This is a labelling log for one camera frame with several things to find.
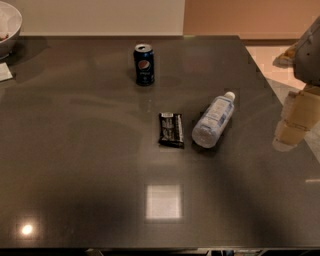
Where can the white bowl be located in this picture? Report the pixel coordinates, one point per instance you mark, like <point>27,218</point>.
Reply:
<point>10,26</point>

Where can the white paper napkin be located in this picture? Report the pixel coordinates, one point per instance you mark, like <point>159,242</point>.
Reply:
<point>5,73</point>

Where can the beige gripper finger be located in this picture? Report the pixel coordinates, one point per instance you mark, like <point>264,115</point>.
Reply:
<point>286,137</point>

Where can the blue pepsi can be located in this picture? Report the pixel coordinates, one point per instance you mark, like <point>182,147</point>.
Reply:
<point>144,64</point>

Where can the clear blue plastic bottle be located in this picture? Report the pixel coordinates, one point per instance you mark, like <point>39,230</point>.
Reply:
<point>209,128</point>

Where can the black snack bar wrapper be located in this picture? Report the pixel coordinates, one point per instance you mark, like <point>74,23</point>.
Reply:
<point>171,130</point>

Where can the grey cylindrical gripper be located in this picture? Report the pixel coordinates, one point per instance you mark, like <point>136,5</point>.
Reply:
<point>308,60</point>

